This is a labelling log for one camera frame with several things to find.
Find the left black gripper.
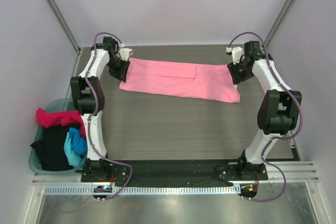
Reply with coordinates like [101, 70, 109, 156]
[107, 57, 131, 82]

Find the light pink t-shirt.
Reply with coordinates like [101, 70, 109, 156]
[119, 58, 240, 103]

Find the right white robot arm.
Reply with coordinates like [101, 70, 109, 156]
[219, 41, 302, 181]

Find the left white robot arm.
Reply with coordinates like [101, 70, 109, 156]
[70, 32, 133, 182]

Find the teal laundry basket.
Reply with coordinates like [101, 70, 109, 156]
[28, 98, 83, 176]

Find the magenta t-shirt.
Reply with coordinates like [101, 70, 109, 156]
[36, 108, 86, 138]

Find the blue t-shirt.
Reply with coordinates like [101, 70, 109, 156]
[64, 127, 88, 168]

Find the black t-shirt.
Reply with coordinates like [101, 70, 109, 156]
[28, 123, 80, 175]

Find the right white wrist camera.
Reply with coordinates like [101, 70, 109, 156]
[226, 47, 244, 65]

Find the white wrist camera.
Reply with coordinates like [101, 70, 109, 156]
[226, 47, 244, 65]
[118, 43, 133, 61]

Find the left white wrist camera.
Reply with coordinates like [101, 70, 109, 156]
[118, 43, 133, 61]

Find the right aluminium frame post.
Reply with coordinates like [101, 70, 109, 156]
[265, 0, 296, 46]

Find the aluminium frame post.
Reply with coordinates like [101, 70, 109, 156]
[265, 0, 296, 46]
[46, 0, 81, 54]

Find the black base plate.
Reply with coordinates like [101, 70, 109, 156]
[81, 158, 268, 184]

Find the left aluminium frame post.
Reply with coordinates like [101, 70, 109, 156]
[46, 0, 81, 54]

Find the aluminium front rail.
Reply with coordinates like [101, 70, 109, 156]
[31, 161, 319, 186]

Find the white slotted cable duct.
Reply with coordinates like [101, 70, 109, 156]
[44, 184, 240, 196]

